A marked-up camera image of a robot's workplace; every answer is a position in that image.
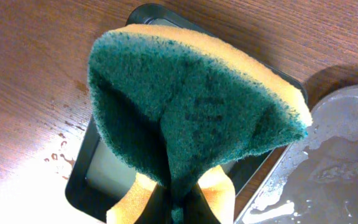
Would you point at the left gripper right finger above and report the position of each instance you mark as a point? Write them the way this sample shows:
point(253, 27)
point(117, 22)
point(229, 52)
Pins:
point(196, 209)

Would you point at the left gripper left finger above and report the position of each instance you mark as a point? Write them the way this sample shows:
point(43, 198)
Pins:
point(158, 209)

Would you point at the green and yellow sponge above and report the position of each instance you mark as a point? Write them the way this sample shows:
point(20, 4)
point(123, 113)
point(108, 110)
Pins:
point(191, 109)

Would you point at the small black water tray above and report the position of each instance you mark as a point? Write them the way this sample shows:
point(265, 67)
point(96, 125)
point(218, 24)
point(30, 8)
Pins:
point(110, 174)

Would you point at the large brown serving tray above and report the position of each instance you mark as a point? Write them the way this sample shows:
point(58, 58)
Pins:
point(316, 179)

